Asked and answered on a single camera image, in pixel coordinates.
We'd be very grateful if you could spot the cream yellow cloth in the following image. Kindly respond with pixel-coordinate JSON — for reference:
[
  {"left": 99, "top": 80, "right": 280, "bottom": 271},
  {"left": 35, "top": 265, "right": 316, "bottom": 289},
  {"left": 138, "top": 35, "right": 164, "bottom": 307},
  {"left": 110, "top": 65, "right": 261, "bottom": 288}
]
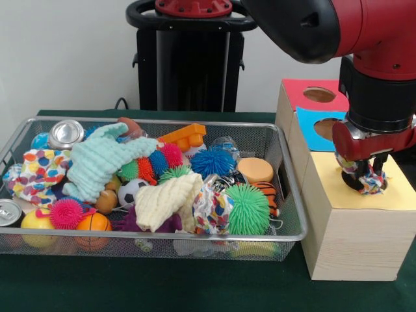
[{"left": 135, "top": 172, "right": 204, "bottom": 233}]

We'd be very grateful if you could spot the blue spiky ball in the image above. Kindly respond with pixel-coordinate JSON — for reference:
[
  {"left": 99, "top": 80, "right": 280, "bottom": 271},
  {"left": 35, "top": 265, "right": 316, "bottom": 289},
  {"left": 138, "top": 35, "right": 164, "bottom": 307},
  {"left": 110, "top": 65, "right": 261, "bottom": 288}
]
[{"left": 190, "top": 148, "right": 237, "bottom": 180}]

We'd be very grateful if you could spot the white patterned cloth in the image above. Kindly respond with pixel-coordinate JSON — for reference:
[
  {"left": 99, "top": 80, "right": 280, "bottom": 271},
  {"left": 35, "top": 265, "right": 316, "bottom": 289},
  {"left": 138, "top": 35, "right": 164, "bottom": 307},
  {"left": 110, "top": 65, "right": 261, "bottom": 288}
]
[{"left": 193, "top": 182, "right": 235, "bottom": 235}]

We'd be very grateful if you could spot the green spiky ball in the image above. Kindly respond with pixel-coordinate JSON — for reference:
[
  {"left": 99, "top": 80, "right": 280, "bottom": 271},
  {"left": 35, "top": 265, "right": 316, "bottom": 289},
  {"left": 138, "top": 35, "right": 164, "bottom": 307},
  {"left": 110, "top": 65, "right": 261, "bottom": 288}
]
[{"left": 224, "top": 183, "right": 271, "bottom": 236}]

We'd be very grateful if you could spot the orange plastic toy brick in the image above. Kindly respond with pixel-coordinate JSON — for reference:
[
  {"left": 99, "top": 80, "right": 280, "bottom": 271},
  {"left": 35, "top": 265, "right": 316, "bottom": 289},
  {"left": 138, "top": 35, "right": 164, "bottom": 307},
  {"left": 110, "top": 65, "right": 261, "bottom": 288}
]
[{"left": 158, "top": 123, "right": 207, "bottom": 153}]

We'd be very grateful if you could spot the clear mesh bin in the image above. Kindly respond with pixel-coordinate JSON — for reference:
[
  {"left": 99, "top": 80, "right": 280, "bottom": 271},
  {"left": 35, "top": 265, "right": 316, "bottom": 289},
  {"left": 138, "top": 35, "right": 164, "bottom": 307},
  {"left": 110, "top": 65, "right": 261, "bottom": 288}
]
[{"left": 0, "top": 116, "right": 309, "bottom": 262}]

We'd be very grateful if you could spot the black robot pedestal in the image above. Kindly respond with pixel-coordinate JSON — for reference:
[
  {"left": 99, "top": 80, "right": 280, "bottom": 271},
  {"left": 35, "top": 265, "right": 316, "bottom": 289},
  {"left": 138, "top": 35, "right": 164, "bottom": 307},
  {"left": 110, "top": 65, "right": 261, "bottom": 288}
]
[{"left": 126, "top": 0, "right": 261, "bottom": 111}]

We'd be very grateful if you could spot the small soccer ball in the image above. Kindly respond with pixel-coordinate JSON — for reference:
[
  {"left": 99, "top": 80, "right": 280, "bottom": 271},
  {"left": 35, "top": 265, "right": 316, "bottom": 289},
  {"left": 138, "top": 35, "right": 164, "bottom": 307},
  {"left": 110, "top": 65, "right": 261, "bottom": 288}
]
[{"left": 118, "top": 179, "right": 150, "bottom": 209}]

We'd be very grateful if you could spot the silver drink can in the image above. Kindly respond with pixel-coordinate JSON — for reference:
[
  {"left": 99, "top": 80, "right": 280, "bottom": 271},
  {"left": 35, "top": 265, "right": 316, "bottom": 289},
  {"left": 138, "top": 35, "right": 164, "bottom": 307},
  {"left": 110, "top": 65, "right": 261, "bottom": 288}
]
[{"left": 48, "top": 120, "right": 85, "bottom": 151}]

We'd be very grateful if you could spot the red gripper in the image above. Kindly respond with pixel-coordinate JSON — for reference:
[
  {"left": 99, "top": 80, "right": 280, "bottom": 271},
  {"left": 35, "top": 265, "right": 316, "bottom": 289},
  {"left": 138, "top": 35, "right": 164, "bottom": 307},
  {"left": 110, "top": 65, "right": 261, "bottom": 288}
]
[{"left": 332, "top": 114, "right": 416, "bottom": 192}]

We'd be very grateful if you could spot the dark green tablecloth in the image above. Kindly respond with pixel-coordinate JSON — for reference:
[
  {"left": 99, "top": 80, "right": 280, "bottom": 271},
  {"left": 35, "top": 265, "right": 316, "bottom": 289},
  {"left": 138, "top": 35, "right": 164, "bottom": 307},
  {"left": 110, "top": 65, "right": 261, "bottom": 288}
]
[{"left": 0, "top": 109, "right": 416, "bottom": 312}]

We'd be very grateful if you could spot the pink spiky ball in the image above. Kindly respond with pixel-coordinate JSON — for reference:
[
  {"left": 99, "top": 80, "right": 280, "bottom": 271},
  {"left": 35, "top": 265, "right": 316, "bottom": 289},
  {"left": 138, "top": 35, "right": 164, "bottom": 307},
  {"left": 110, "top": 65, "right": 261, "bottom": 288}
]
[{"left": 49, "top": 198, "right": 84, "bottom": 230}]

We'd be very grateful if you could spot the mint green cloth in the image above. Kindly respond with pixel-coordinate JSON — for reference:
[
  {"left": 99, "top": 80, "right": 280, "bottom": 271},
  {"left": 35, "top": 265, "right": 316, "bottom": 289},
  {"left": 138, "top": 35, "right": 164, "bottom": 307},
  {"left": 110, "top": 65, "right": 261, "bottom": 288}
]
[{"left": 63, "top": 122, "right": 159, "bottom": 203}]

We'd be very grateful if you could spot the tan round wooden block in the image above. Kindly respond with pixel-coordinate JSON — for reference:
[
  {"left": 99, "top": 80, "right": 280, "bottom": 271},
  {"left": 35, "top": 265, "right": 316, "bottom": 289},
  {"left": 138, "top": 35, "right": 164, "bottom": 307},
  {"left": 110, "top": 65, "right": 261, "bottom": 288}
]
[{"left": 237, "top": 157, "right": 275, "bottom": 185}]

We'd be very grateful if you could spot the small polka-dot cloth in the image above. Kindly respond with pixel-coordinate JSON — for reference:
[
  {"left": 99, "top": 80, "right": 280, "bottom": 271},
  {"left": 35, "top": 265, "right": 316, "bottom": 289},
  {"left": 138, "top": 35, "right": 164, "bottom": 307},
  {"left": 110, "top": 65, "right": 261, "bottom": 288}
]
[{"left": 335, "top": 153, "right": 389, "bottom": 196}]

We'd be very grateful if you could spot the wooden box with three holes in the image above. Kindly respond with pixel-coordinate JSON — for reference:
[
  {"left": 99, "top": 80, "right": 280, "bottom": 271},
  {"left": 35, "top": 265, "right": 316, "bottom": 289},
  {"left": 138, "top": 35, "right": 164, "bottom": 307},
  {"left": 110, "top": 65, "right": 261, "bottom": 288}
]
[{"left": 275, "top": 79, "right": 416, "bottom": 281}]

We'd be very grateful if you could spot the small orange basketball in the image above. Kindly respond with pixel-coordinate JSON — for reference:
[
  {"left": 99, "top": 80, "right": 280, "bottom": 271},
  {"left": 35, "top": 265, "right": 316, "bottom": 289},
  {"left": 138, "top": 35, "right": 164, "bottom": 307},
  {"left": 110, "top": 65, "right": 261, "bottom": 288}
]
[{"left": 75, "top": 213, "right": 112, "bottom": 252}]

